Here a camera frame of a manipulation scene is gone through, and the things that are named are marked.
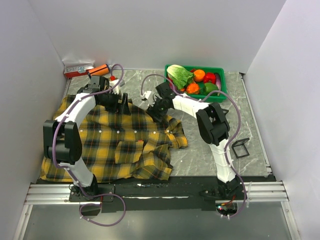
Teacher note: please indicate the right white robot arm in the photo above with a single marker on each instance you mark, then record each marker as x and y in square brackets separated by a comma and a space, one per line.
[213, 128]

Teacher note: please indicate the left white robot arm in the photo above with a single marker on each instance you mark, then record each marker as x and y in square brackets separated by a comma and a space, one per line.
[61, 138]

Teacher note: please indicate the black square frame near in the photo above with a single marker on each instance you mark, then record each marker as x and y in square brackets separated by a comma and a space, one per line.
[239, 148]

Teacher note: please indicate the orange fruit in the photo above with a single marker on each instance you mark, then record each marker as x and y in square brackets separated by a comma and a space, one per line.
[199, 75]

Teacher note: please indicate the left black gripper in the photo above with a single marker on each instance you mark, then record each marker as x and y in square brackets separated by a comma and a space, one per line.
[122, 107]

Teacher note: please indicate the black square frame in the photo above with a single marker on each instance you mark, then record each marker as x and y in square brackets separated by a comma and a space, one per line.
[225, 111]
[239, 148]

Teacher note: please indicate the green plastic crate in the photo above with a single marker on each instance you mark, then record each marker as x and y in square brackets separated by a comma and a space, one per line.
[211, 97]

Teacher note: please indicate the orange black cylinder tool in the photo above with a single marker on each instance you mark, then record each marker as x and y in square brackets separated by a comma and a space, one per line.
[99, 70]

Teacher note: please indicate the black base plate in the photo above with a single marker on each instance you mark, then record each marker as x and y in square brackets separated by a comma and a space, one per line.
[176, 193]

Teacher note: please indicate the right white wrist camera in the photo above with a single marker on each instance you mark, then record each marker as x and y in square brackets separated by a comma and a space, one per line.
[148, 96]

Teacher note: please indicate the orange carrot slice toy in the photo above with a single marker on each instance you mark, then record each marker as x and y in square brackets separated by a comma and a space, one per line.
[193, 89]

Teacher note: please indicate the red bell pepper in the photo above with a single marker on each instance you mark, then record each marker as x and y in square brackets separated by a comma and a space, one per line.
[209, 77]

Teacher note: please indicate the black square frame far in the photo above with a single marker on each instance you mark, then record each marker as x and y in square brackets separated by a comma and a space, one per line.
[225, 111]

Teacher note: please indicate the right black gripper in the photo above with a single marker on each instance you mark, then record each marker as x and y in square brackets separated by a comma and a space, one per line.
[151, 111]

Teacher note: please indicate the red white cardboard box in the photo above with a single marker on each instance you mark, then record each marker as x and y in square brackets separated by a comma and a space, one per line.
[77, 69]

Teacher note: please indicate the green bell pepper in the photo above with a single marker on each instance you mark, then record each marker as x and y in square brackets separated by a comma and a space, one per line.
[208, 88]

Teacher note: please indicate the yellow plaid shirt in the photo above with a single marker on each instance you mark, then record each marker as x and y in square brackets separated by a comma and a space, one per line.
[118, 146]

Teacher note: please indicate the napa cabbage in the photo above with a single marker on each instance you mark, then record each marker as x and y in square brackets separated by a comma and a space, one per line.
[180, 76]

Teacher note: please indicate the purple eggplant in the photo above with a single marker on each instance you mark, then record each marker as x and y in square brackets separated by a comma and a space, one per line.
[218, 82]

